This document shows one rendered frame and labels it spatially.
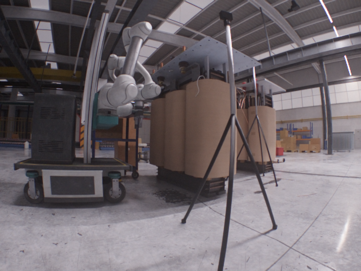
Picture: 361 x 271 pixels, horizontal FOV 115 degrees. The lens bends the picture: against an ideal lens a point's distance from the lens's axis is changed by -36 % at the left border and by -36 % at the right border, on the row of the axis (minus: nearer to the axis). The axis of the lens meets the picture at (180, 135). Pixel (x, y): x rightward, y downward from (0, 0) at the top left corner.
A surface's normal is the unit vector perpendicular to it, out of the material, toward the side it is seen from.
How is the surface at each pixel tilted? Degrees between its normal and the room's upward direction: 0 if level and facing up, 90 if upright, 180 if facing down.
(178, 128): 90
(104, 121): 90
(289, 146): 90
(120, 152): 90
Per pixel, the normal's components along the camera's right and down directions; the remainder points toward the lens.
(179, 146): -0.17, -0.04
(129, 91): 0.84, 0.07
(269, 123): 0.54, -0.03
